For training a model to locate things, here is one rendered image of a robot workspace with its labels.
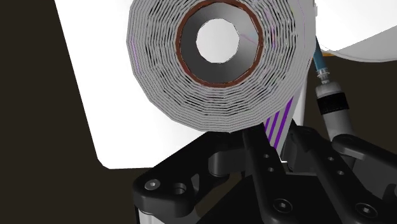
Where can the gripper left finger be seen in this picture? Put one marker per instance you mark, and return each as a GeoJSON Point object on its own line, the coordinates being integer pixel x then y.
{"type": "Point", "coordinates": [263, 161]}

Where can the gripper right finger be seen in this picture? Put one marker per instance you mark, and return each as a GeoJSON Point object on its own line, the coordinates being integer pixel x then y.
{"type": "Point", "coordinates": [335, 167]}

